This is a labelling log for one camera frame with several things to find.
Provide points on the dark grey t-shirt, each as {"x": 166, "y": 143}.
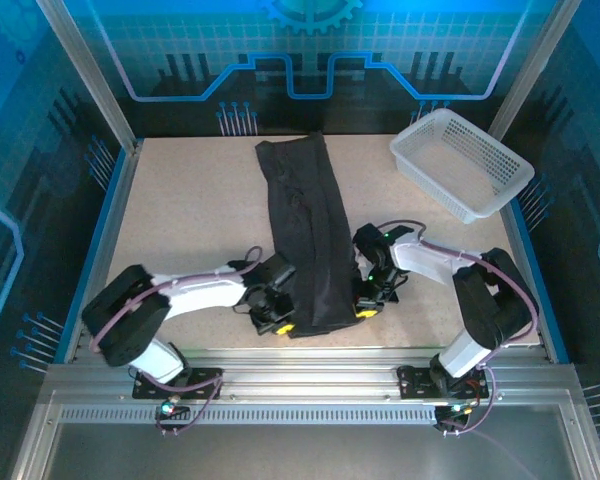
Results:
{"x": 305, "y": 225}

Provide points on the white plastic mesh basket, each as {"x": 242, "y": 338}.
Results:
{"x": 460, "y": 160}

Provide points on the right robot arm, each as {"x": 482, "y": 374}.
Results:
{"x": 485, "y": 305}

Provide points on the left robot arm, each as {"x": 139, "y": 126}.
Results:
{"x": 125, "y": 315}

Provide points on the left controller board with LEDs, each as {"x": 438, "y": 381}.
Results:
{"x": 172, "y": 409}

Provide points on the controller board with leds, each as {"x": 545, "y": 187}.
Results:
{"x": 455, "y": 410}
{"x": 172, "y": 409}

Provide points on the grey metal front panel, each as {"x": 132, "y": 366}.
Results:
{"x": 300, "y": 455}

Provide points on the right controller board with LEDs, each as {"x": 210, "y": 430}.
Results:
{"x": 455, "y": 410}

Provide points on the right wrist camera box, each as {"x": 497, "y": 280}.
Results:
{"x": 361, "y": 265}

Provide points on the aluminium front mounting rail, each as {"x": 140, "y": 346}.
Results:
{"x": 310, "y": 372}

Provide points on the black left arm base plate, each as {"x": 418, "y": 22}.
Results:
{"x": 205, "y": 385}

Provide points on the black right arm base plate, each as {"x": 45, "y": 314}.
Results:
{"x": 415, "y": 382}

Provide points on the right aluminium side rail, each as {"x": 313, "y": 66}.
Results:
{"x": 527, "y": 250}

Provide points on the aluminium side rail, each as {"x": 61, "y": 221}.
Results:
{"x": 527, "y": 250}
{"x": 107, "y": 235}

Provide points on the left aluminium side rail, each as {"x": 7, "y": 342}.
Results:
{"x": 107, "y": 235}

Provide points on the right aluminium frame post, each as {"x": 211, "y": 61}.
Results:
{"x": 530, "y": 70}

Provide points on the aluminium frame post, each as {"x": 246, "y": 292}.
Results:
{"x": 87, "y": 75}
{"x": 530, "y": 70}

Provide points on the left aluminium frame post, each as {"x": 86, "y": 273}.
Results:
{"x": 87, "y": 75}

